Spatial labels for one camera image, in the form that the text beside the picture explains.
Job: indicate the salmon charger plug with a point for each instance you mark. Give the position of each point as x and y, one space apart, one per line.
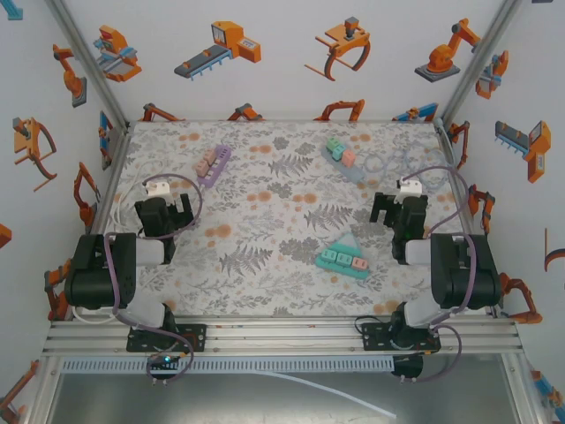
348 158

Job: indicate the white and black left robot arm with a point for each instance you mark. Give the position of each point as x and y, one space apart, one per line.
97 274

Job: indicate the floral table mat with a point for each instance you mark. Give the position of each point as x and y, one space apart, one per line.
265 282

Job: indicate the teal charger plug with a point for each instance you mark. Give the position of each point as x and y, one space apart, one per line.
339 153
344 259
329 256

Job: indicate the purple power strip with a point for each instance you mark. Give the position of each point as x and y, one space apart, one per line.
223 155

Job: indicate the aluminium side rail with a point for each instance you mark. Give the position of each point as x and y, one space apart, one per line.
458 190
110 185

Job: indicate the small controller board with LED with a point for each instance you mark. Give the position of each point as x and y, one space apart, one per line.
164 362

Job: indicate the small black controller box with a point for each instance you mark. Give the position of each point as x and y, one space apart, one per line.
408 366

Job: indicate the grey metal panel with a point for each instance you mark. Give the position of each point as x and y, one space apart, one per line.
176 402

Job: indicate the grey-blue power strip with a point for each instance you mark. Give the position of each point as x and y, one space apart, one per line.
353 174

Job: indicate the white plastic tube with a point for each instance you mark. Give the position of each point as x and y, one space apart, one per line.
335 391

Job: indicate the aluminium corner post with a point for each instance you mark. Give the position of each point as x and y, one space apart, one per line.
477 66
90 66

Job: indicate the green charger plug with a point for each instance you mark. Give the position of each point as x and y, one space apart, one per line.
332 144

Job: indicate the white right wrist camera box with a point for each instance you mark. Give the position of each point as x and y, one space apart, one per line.
409 185

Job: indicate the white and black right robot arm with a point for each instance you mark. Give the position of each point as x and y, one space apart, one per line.
463 274

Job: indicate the teal triangular power strip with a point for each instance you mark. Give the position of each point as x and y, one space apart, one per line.
344 246

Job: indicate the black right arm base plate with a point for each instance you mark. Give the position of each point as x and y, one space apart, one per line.
375 340

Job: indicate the pale pink charger plug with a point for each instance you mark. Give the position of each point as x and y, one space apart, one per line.
201 167
209 156

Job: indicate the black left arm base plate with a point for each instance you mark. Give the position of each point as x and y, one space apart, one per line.
194 338

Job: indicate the aluminium frame rail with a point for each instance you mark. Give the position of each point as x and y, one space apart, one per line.
287 340

